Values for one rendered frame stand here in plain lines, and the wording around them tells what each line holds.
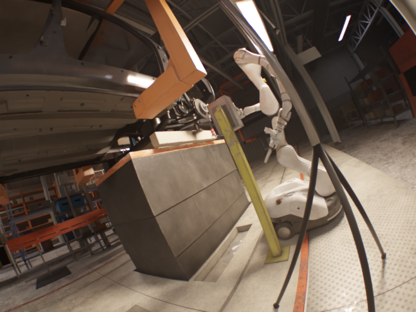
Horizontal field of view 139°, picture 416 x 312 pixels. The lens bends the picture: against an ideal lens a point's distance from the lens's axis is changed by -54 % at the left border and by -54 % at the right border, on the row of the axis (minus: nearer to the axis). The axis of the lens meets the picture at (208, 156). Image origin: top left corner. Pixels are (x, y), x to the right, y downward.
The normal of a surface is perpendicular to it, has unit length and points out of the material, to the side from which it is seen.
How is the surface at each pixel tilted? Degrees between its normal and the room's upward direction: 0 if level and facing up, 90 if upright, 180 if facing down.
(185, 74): 90
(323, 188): 90
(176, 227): 90
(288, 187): 73
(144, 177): 90
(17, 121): 177
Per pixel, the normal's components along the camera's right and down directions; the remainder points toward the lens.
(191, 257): 0.78, -0.38
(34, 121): 0.37, 0.92
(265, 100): -0.53, 0.14
